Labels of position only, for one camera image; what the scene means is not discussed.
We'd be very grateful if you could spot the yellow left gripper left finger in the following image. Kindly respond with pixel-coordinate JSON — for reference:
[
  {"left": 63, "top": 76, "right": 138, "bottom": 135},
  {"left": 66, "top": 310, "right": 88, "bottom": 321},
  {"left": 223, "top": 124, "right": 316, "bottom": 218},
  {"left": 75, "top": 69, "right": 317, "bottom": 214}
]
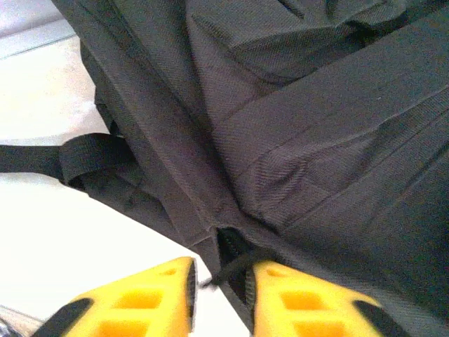
[{"left": 33, "top": 256, "right": 198, "bottom": 337}]

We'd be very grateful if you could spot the black backpack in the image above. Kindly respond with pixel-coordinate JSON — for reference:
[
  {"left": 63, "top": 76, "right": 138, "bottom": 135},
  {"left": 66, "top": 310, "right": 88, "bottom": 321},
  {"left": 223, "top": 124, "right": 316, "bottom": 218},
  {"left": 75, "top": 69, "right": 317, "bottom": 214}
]
[{"left": 0, "top": 0, "right": 449, "bottom": 337}]

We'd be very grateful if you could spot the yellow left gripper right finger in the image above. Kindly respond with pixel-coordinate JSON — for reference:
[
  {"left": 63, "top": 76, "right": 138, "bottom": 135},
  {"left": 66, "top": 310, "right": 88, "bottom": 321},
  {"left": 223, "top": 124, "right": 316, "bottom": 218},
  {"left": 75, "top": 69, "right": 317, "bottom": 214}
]
[{"left": 245, "top": 259, "right": 411, "bottom": 337}]

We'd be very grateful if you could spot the aluminium frame back rail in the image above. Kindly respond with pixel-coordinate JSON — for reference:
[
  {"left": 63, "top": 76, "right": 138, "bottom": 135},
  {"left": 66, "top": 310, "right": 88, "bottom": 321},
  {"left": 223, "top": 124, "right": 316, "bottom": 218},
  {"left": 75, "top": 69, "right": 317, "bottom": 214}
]
[{"left": 0, "top": 19, "right": 80, "bottom": 62}]

